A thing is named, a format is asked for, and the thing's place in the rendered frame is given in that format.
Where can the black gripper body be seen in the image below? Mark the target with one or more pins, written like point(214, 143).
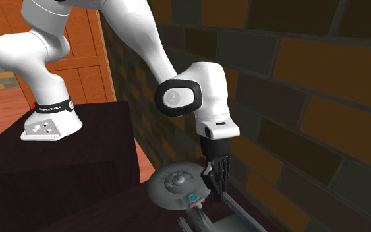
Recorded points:
point(215, 147)

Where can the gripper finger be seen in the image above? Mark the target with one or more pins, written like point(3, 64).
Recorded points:
point(212, 184)
point(226, 170)

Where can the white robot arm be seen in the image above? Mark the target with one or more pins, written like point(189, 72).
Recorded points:
point(130, 29)

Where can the grey spaceship toy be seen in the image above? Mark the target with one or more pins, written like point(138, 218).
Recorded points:
point(172, 186)

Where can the dark wooden table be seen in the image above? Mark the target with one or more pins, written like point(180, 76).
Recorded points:
point(124, 213)

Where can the dark robot stand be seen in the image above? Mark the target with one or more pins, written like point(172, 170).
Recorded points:
point(60, 173)

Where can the orange wooden door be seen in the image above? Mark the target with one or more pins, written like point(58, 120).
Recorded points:
point(85, 64)

